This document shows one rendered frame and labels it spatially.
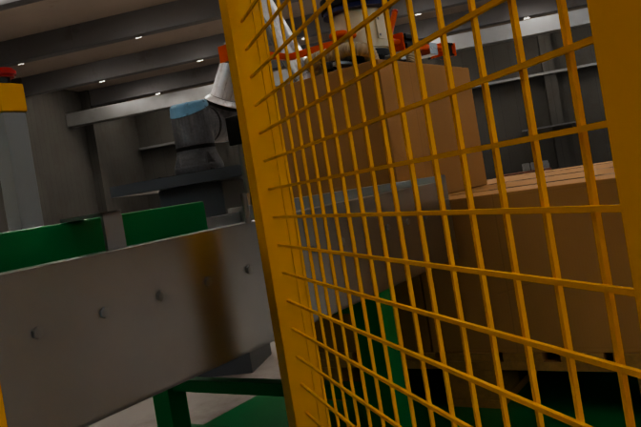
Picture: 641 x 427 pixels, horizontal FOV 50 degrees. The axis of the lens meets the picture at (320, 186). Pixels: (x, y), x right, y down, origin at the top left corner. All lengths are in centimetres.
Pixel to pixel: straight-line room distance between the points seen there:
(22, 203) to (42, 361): 100
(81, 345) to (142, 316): 9
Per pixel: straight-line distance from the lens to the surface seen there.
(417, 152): 197
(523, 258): 175
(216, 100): 276
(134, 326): 91
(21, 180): 180
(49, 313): 83
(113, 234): 93
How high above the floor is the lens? 63
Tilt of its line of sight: level
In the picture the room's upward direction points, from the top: 9 degrees counter-clockwise
